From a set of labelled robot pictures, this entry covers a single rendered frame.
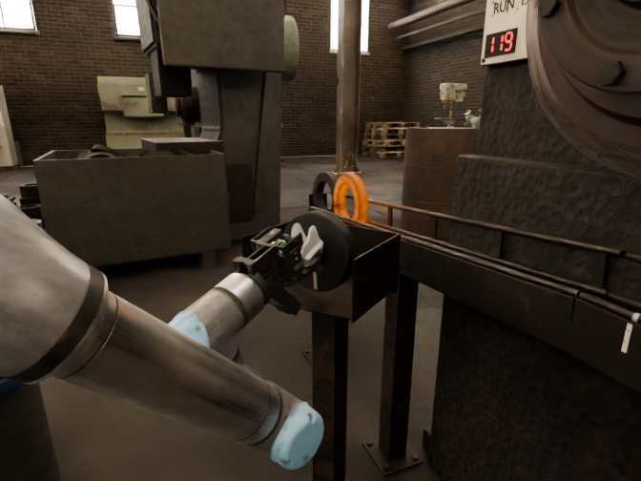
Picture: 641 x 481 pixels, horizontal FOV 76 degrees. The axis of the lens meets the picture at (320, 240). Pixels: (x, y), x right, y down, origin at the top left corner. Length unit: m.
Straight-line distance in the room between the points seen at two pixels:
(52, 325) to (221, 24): 2.73
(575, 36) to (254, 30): 2.60
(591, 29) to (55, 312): 0.58
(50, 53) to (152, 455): 9.58
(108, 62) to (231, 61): 7.54
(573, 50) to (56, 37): 10.23
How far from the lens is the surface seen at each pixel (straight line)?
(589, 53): 0.58
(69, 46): 10.47
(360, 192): 1.26
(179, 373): 0.41
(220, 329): 0.58
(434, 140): 3.37
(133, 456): 1.47
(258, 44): 3.04
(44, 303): 0.33
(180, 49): 2.88
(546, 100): 0.71
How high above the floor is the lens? 0.95
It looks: 16 degrees down
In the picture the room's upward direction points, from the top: straight up
